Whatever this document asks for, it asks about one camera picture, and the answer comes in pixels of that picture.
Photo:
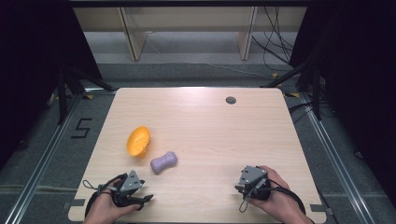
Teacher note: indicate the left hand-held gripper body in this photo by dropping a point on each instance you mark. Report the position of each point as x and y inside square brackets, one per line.
[130, 182]

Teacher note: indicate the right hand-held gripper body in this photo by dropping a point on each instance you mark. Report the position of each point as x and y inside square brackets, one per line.
[253, 182]

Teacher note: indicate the purple bone-shaped soap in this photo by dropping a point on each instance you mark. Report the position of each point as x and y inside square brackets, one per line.
[163, 162]

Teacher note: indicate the orange plastic bowl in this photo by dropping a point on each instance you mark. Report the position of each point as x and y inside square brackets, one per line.
[138, 141]

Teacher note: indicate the person's right hand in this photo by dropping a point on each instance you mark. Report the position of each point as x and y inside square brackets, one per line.
[280, 199]

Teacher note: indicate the person's left hand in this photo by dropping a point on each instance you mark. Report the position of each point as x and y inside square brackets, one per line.
[104, 208]

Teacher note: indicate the black metal stand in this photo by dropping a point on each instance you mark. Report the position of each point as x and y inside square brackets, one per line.
[67, 90]
[306, 81]

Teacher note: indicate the metal floor rail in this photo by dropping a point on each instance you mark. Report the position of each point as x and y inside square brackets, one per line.
[40, 161]
[336, 161]

